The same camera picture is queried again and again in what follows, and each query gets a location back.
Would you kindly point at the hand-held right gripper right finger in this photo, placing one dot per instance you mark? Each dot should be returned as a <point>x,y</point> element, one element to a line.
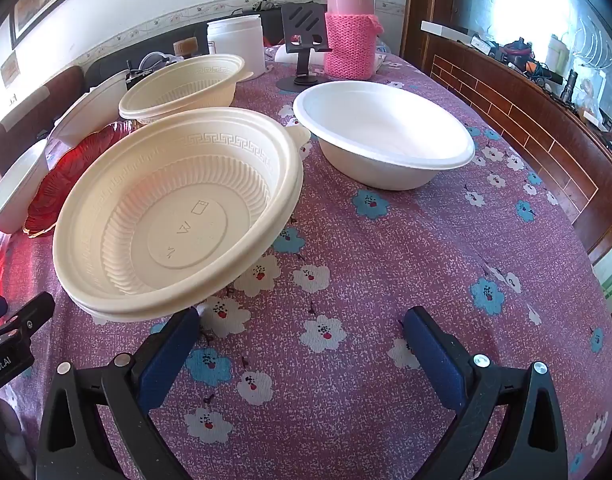
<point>435,360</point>

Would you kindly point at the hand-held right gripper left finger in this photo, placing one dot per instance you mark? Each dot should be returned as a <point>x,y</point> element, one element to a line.
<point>168,355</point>

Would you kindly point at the cream disposable plate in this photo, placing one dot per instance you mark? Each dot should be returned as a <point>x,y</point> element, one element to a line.
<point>186,220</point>

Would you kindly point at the cream plastic bowl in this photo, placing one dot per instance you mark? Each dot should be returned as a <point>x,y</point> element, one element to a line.
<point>126,316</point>
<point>186,87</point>

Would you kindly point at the purple floral tablecloth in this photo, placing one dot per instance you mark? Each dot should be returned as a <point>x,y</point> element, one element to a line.
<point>385,285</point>

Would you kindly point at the white foam bowl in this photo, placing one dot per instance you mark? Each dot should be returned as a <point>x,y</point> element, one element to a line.
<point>11,190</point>
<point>91,110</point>
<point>385,125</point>

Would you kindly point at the red plate with gold rim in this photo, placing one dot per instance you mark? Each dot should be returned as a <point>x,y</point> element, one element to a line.
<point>61,185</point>

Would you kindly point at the brown armchair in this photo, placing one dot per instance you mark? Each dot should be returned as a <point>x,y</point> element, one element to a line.
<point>31,110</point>

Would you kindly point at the black sofa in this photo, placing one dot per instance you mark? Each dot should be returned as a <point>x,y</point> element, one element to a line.
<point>106,67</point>

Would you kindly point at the wooden cabinet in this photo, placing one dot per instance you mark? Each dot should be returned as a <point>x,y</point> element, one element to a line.
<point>525,115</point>

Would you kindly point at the black flashlight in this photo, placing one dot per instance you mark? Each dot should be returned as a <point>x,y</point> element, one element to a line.
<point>569,86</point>

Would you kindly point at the white plastic jar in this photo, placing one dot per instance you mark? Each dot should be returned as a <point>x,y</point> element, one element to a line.
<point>236,42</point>

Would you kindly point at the white flat box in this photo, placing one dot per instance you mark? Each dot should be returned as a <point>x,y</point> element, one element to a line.
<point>443,30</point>

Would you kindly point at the pink thermos with knit sleeve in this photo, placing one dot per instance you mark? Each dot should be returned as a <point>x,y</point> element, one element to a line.
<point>350,40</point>

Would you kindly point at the black phone stand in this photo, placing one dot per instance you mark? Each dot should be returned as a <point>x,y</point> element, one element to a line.
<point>306,22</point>

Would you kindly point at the small wall plaque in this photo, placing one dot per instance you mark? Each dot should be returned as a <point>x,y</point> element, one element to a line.
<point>9,69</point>

